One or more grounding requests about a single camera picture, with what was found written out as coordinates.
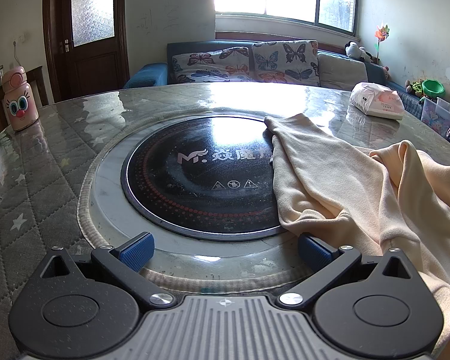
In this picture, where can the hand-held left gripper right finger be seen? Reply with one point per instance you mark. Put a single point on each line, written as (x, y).
(313, 250)

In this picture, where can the pink cartoon water bottle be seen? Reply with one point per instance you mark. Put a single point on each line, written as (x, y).
(20, 108)

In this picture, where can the pink white tissue pack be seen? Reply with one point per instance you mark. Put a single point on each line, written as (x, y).
(377, 101)

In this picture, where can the small plush toys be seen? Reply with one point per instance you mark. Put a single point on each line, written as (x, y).
(414, 88)

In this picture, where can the butterfly print cushion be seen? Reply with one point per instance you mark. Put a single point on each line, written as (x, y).
(210, 63)
(285, 62)

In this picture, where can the dark wooden glass door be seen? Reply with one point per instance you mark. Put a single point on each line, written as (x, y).
(93, 67)

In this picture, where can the colourful pinwheel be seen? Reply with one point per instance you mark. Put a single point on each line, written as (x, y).
(382, 33)

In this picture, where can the dark wooden chair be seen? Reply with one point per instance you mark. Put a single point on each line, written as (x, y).
(37, 82)

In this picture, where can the green plastic bowl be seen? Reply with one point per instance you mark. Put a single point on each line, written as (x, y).
(433, 88)

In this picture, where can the round black induction cooktop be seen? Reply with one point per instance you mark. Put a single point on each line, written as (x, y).
(180, 195)

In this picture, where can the white wall outlet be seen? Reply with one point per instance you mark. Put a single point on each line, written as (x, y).
(20, 39)

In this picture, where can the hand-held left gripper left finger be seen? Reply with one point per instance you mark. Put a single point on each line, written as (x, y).
(137, 252)

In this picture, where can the panda plush toy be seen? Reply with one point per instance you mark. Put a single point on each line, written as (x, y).
(354, 50)

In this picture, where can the blue grey corner sofa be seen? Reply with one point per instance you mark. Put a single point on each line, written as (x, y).
(150, 75)

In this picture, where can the cream long-sleeved garment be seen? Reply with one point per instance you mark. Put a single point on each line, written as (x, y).
(341, 180)

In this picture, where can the clear printed storage box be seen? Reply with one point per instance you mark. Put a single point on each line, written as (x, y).
(435, 118)

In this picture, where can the plain grey cushion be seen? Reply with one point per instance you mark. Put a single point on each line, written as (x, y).
(339, 71)

